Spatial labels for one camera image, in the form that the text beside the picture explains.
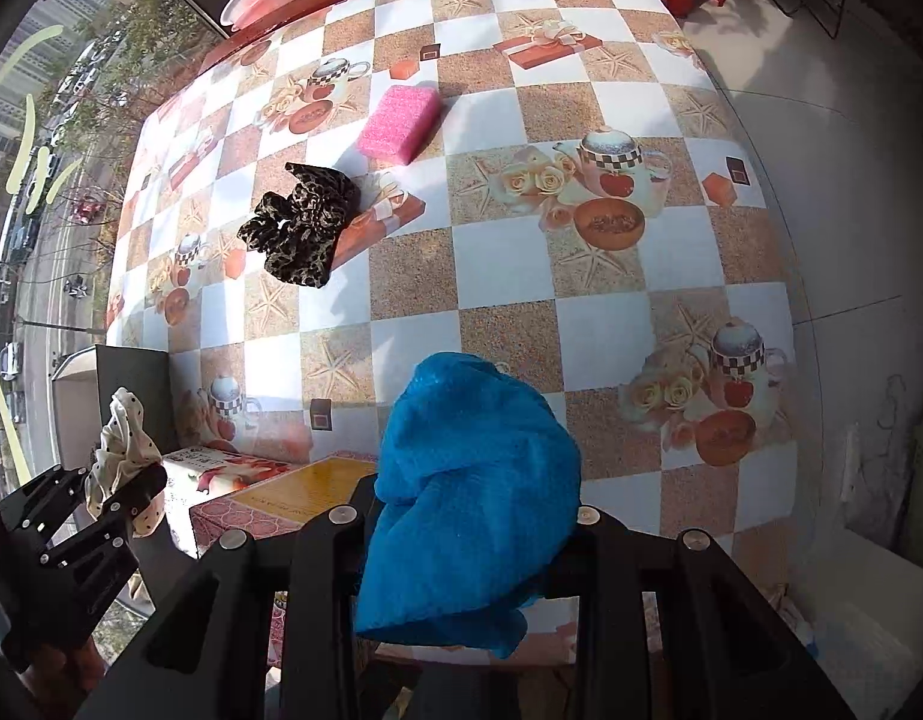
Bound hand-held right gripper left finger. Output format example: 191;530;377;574
79;474;380;720

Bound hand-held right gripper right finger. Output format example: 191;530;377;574
540;506;856;720

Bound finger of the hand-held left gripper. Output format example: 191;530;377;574
11;463;169;672
0;465;91;535

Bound white polka dot scrunchie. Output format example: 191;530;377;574
84;388;166;539

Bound blue fluffy cloth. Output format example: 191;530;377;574
354;351;582;659

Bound person's left hand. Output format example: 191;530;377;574
15;637;110;720

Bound red patterned carton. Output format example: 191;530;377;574
190;454;380;560

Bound checkered printed tablecloth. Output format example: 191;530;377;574
105;0;799;665

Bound leopard print scrunchie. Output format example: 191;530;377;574
237;162;361;290

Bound pink foam sponge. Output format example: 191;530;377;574
356;85;442;166

